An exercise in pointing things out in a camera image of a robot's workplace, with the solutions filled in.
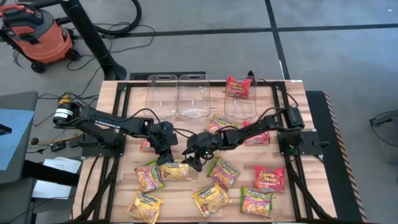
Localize blue sheet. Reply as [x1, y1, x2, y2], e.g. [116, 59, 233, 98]
[0, 108, 35, 172]

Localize white paper sheet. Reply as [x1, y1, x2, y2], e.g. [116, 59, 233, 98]
[43, 156, 82, 174]
[31, 179, 73, 200]

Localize orange shop vacuum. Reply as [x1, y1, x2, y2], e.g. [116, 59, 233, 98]
[0, 4, 81, 74]

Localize small black device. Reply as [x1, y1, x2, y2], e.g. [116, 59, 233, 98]
[247, 70, 259, 86]

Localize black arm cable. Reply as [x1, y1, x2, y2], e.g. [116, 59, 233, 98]
[217, 91, 299, 133]
[126, 108, 197, 139]

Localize black hazard-striped floor mat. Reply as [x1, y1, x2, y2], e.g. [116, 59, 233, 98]
[305, 90, 369, 223]

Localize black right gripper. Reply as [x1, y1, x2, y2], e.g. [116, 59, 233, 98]
[182, 130, 225, 173]

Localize black vacuum hose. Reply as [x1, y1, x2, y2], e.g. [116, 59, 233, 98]
[54, 0, 143, 37]

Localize green lime chili ramen pack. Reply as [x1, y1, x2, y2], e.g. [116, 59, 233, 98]
[134, 160, 166, 193]
[206, 114, 238, 134]
[239, 187, 274, 218]
[206, 157, 241, 192]

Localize yellow cable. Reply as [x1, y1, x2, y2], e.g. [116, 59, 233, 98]
[39, 131, 85, 146]

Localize tall black cylinder stand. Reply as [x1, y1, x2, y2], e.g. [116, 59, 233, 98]
[58, 0, 127, 81]

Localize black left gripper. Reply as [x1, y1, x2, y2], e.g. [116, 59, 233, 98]
[151, 121, 178, 166]

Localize black aluminium table frame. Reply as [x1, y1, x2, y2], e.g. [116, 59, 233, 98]
[73, 80, 336, 223]

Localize red Saucy Noods pack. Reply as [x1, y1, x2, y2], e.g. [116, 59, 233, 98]
[254, 165, 285, 193]
[241, 120, 271, 146]
[139, 138, 155, 154]
[226, 75, 253, 100]

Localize clear plastic bin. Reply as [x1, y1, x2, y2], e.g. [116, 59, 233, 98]
[177, 73, 211, 121]
[144, 74, 180, 118]
[223, 75, 259, 121]

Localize black chair base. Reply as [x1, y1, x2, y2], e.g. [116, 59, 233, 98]
[369, 109, 398, 147]

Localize thin black vacuum cord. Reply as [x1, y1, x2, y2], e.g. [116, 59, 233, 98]
[67, 22, 155, 72]

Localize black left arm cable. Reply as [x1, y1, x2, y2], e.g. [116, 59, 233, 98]
[126, 108, 197, 139]

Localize yellow creamy chicken ramen pack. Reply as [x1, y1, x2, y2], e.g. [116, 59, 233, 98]
[159, 159, 192, 182]
[191, 183, 233, 218]
[126, 190, 165, 224]

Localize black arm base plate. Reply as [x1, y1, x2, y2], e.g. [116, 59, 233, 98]
[81, 133, 127, 157]
[277, 131, 330, 157]

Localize grey desk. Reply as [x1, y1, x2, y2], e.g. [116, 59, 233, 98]
[0, 90, 39, 224]

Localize black desk bar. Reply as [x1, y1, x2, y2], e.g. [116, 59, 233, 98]
[21, 159, 80, 188]

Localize black power brick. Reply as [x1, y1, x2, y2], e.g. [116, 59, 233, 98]
[50, 141, 67, 153]

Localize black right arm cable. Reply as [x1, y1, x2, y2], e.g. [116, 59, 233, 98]
[217, 91, 299, 133]

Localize thin black floor cables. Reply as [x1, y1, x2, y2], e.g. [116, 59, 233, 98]
[32, 67, 104, 127]

